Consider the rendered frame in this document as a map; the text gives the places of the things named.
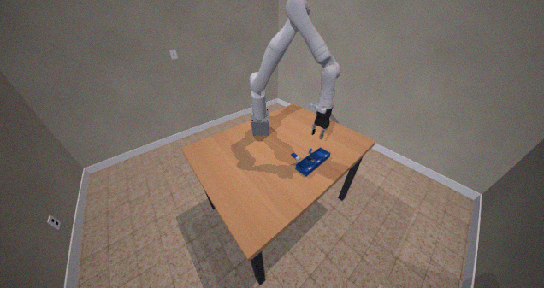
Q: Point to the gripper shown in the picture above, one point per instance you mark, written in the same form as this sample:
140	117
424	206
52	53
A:
323	112

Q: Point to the blue and white eraser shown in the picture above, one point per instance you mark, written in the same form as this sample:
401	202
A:
295	156

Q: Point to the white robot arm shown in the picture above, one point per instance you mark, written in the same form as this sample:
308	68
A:
298	20

